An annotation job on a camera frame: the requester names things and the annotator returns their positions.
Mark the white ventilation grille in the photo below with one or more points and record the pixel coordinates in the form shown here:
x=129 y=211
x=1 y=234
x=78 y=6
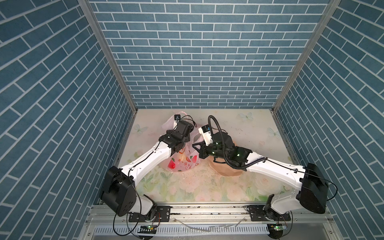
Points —
x=197 y=230

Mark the black mounting plate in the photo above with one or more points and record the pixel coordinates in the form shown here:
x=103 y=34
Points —
x=258 y=214
x=159 y=214

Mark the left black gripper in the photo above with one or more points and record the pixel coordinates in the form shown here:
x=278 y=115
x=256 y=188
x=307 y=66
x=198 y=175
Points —
x=187 y=138

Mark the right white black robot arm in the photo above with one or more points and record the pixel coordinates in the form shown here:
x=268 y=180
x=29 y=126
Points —
x=309 y=188

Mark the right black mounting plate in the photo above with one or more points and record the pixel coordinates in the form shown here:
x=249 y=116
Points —
x=258 y=214

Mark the pink plastic bag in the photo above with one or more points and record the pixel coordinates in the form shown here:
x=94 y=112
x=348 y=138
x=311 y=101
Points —
x=187 y=158

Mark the peach lotus shaped bowl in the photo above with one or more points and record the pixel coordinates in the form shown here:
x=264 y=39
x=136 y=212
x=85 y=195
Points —
x=223 y=169

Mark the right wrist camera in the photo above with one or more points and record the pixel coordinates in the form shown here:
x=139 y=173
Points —
x=205 y=131

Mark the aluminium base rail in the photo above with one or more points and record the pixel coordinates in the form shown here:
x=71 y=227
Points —
x=103 y=224

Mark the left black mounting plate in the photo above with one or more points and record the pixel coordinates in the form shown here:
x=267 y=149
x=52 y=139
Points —
x=159 y=214

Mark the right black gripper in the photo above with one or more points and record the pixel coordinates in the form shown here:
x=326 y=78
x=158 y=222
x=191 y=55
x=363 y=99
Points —
x=202 y=149

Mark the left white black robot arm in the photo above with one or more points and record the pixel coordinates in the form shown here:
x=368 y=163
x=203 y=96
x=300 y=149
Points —
x=119 y=188

